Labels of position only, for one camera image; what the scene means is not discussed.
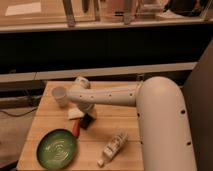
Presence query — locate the orange carrot toy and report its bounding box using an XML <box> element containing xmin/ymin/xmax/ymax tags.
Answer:
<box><xmin>72</xmin><ymin>119</ymin><xmax>80</xmax><ymax>138</ymax></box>

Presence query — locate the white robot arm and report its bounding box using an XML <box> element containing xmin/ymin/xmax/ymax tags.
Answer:
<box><xmin>67</xmin><ymin>76</ymin><xmax>198</xmax><ymax>171</ymax></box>

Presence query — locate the white sponge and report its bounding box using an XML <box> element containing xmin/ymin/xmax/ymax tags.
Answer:
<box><xmin>68</xmin><ymin>108</ymin><xmax>84</xmax><ymax>120</ymax></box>

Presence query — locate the black cable on floor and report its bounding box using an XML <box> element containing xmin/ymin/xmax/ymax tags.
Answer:
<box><xmin>0</xmin><ymin>107</ymin><xmax>38</xmax><ymax>118</ymax></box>

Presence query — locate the white plastic bottle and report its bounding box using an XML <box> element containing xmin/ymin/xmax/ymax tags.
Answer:
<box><xmin>97</xmin><ymin>132</ymin><xmax>128</xmax><ymax>167</ymax></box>

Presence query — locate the green plate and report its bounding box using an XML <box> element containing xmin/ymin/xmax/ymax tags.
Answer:
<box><xmin>36</xmin><ymin>129</ymin><xmax>77</xmax><ymax>171</ymax></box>

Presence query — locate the translucent plastic cup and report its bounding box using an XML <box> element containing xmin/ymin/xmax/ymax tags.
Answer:
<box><xmin>52</xmin><ymin>86</ymin><xmax>68</xmax><ymax>108</ymax></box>

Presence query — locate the black eraser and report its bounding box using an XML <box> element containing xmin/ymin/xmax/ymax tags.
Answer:
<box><xmin>80</xmin><ymin>114</ymin><xmax>94</xmax><ymax>130</ymax></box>

